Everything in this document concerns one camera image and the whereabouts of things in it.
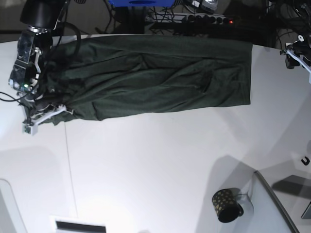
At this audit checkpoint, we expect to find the grey metal side table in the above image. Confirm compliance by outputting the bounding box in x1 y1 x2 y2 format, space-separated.
251 171 311 233

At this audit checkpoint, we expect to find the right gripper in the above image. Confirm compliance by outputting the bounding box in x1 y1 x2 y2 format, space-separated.
18 93 73 135

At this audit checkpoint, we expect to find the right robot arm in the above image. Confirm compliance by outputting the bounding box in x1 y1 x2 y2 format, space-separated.
8 0 81 135

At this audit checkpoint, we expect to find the white rounded panel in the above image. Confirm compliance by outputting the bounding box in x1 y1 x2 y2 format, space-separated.
0 179 27 233

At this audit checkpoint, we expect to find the black power strip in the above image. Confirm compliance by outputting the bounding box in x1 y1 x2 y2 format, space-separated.
145 12 239 25

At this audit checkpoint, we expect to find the dark green t-shirt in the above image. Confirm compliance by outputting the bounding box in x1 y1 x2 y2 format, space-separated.
47 34 252 125

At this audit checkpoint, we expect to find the blue box with oval hole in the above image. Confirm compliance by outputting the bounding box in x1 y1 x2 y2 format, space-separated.
108 0 175 7

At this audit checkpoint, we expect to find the black mug with gold dots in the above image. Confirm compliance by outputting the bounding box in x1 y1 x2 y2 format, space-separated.
212 189 244 223

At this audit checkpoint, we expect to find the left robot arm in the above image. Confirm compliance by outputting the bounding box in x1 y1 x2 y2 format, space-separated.
275 0 311 72

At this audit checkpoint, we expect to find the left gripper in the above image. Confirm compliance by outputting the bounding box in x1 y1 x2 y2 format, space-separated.
280 35 311 83

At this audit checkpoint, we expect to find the small black hook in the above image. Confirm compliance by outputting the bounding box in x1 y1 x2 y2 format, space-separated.
301 156 311 166

